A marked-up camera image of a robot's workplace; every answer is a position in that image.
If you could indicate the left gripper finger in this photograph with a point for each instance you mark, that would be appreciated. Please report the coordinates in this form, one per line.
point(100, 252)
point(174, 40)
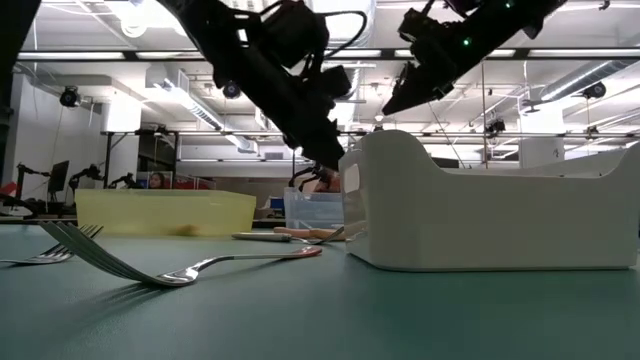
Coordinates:
point(306, 147)
point(330, 147)

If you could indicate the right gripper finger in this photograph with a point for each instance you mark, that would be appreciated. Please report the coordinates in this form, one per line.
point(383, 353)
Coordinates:
point(404, 87)
point(420, 97)

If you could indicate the white plastic bin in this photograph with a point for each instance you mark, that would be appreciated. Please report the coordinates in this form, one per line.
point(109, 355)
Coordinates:
point(475, 225)

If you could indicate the translucent yellow plastic bin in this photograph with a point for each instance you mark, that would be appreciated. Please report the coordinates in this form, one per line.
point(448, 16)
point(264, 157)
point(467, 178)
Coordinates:
point(150, 210)

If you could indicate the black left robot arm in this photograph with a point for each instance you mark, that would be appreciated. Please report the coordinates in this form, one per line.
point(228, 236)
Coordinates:
point(210, 25)

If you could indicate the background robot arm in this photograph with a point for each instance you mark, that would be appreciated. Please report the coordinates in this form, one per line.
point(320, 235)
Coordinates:
point(305, 177)
point(87, 175)
point(22, 170)

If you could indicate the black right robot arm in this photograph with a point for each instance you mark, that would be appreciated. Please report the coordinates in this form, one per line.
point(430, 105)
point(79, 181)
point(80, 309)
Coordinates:
point(515, 25)

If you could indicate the person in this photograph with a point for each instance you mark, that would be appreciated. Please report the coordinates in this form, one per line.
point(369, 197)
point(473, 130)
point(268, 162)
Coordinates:
point(332, 184)
point(157, 181)

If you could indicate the black ceiling-hung lamp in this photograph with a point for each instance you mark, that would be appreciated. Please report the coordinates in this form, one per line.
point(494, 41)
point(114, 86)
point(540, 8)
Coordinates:
point(595, 90)
point(232, 91)
point(70, 97)
point(496, 126)

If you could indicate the clear plastic bin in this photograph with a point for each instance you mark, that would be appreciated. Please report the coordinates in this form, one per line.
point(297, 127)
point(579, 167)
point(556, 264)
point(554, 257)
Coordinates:
point(310, 210)

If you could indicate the black flat screen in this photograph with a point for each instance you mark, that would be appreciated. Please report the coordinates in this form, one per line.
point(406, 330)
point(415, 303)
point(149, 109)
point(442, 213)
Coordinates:
point(445, 162)

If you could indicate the black bar with light strips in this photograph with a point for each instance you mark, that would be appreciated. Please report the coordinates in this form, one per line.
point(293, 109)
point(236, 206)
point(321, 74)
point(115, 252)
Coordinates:
point(75, 55)

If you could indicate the black computer monitor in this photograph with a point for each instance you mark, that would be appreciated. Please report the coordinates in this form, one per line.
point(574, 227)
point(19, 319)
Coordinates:
point(59, 177)

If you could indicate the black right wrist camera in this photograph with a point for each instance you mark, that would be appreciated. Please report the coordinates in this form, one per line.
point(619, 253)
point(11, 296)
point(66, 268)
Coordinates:
point(420, 25)

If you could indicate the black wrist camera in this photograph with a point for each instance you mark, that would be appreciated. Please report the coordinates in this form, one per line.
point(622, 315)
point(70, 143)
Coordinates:
point(420, 25)
point(336, 82)

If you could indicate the silver corrugated ventilation duct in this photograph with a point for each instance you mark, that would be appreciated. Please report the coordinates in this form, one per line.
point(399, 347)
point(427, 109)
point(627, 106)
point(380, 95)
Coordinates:
point(356, 82)

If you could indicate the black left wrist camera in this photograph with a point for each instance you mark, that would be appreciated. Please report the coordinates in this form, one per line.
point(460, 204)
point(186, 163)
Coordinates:
point(336, 82)

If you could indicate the white ceiling air duct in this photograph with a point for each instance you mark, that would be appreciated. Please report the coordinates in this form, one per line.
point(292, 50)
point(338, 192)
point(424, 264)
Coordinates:
point(200, 112)

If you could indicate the black background rig frame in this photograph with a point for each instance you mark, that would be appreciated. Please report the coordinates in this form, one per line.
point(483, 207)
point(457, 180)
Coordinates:
point(107, 160)

